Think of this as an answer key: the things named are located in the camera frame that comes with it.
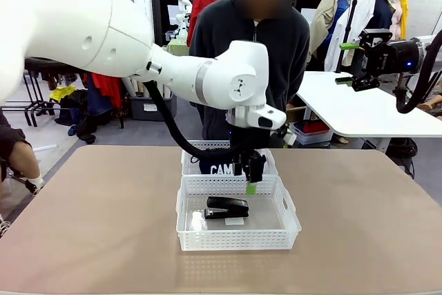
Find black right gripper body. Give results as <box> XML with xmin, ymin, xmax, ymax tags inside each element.
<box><xmin>365</xmin><ymin>38</ymin><xmax>421</xmax><ymax>78</ymax></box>

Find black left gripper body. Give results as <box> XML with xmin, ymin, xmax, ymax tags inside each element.
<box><xmin>229</xmin><ymin>127</ymin><xmax>269</xmax><ymax>164</ymax></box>

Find navy Campus pencil case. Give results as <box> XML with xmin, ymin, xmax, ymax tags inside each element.
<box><xmin>189</xmin><ymin>155</ymin><xmax>267</xmax><ymax>176</ymax></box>

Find black stapler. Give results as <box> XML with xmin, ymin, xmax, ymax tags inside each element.
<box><xmin>203</xmin><ymin>196</ymin><xmax>250</xmax><ymax>221</ymax></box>

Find small white perforated basket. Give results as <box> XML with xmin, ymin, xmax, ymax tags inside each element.
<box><xmin>180</xmin><ymin>140</ymin><xmax>280</xmax><ymax>177</ymax></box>

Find white lab coat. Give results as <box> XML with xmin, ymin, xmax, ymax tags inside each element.
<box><xmin>324</xmin><ymin>0</ymin><xmax>378</xmax><ymax>73</ymax></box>

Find white background table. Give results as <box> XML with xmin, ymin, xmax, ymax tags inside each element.
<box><xmin>296</xmin><ymin>70</ymin><xmax>442</xmax><ymax>153</ymax></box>

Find clear box with red contents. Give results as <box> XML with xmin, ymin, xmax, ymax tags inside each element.
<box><xmin>291</xmin><ymin>120</ymin><xmax>334</xmax><ymax>146</ymax></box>

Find large white perforated basket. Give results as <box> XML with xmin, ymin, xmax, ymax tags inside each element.
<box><xmin>175</xmin><ymin>174</ymin><xmax>302</xmax><ymax>251</ymax></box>

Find black bag under table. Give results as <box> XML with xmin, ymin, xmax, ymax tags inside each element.
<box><xmin>385</xmin><ymin>137</ymin><xmax>419</xmax><ymax>171</ymax></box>

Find person in dark fleece jacket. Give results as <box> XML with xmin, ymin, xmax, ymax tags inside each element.
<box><xmin>189</xmin><ymin>0</ymin><xmax>311</xmax><ymax>149</ymax></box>

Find grey storage bin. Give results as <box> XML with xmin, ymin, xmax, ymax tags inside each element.
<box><xmin>128</xmin><ymin>95</ymin><xmax>177</xmax><ymax>122</ymax></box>

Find rolled paper tubes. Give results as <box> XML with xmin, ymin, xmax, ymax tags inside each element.
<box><xmin>121</xmin><ymin>76</ymin><xmax>173</xmax><ymax>99</ymax></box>

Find person in red hoodie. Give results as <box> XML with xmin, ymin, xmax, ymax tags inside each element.
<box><xmin>186</xmin><ymin>0</ymin><xmax>226</xmax><ymax>48</ymax></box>

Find red hanging garment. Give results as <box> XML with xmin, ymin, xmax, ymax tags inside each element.
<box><xmin>86</xmin><ymin>73</ymin><xmax>124</xmax><ymax>109</ymax></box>

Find yellow garment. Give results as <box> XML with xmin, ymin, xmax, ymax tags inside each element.
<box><xmin>49</xmin><ymin>84</ymin><xmax>77</xmax><ymax>102</ymax></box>

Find seated person in black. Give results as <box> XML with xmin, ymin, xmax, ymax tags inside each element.
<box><xmin>0</xmin><ymin>107</ymin><xmax>46</xmax><ymax>196</ymax></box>

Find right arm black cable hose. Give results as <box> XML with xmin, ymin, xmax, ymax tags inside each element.
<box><xmin>395</xmin><ymin>28</ymin><xmax>442</xmax><ymax>114</ymax></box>

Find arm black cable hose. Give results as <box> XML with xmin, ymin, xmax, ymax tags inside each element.
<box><xmin>395</xmin><ymin>28</ymin><xmax>442</xmax><ymax>114</ymax></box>
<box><xmin>142</xmin><ymin>80</ymin><xmax>243</xmax><ymax>163</ymax></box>

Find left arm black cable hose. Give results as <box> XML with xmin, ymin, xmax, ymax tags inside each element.
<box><xmin>142</xmin><ymin>80</ymin><xmax>243</xmax><ymax>163</ymax></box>

